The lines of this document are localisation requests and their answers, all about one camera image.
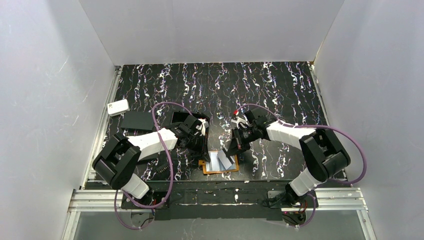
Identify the grey card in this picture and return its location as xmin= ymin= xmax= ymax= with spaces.
xmin=217 ymin=150 xmax=235 ymax=170

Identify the orange leather card holder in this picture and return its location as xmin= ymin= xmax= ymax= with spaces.
xmin=198 ymin=151 xmax=240 ymax=175

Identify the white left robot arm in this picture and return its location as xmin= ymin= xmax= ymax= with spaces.
xmin=92 ymin=113 xmax=210 ymax=200

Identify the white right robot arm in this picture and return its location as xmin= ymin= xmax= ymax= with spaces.
xmin=217 ymin=107 xmax=351 ymax=203

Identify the black card box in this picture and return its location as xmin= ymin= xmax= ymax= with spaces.
xmin=171 ymin=111 xmax=210 ymax=135

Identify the black comb strip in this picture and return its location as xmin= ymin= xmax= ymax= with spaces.
xmin=156 ymin=162 xmax=170 ymax=174

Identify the black box lid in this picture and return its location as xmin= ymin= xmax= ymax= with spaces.
xmin=119 ymin=111 xmax=155 ymax=133

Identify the small white box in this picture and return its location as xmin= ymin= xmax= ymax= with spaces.
xmin=106 ymin=99 xmax=130 ymax=117

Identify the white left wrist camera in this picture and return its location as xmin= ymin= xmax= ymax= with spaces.
xmin=195 ymin=118 xmax=209 ymax=136

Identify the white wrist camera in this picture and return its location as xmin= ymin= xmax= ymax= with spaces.
xmin=231 ymin=110 xmax=250 ymax=130
xmin=195 ymin=118 xmax=209 ymax=136

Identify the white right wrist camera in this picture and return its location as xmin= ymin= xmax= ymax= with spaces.
xmin=231 ymin=110 xmax=250 ymax=130

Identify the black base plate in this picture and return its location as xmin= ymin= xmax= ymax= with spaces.
xmin=120 ymin=180 xmax=319 ymax=222

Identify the aluminium frame rail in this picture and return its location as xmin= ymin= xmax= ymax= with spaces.
xmin=61 ymin=65 xmax=123 ymax=240

